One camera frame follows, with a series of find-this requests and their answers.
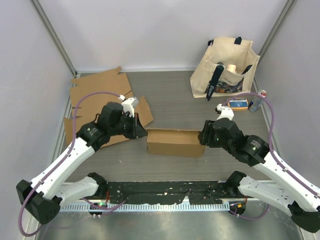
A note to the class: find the beige canvas tote bag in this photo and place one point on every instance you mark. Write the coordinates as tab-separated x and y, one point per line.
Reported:
211	77

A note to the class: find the spare cardboard sheet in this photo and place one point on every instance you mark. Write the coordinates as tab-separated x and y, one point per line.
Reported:
107	81

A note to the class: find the slotted aluminium cable duct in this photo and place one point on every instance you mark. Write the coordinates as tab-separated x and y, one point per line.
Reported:
185	206

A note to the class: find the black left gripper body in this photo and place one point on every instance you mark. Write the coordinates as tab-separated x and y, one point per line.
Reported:
126	126

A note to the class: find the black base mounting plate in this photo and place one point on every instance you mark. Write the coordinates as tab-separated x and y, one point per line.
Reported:
167	192

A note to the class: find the brown cardboard box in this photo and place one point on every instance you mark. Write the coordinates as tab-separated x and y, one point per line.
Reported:
174	142

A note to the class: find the silver blue energy drink can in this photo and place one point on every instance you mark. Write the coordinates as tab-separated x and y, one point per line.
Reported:
257	101

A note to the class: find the orange blue small box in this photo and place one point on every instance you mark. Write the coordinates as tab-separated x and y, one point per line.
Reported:
238	104

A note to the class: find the beige paper roll in bag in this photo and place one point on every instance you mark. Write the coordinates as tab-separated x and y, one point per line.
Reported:
232	68

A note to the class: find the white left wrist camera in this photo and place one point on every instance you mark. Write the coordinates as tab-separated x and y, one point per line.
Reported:
129	104

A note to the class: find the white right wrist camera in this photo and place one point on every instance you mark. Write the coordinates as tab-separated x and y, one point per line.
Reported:
224	112

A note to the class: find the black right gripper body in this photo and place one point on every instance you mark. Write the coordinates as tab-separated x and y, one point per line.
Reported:
214	141

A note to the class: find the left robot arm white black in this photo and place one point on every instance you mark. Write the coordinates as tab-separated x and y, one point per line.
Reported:
45	195

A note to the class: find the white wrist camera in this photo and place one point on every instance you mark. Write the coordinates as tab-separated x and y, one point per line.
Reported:
129	104
224	112

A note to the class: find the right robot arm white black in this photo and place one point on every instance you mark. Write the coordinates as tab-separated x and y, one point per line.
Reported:
295	196

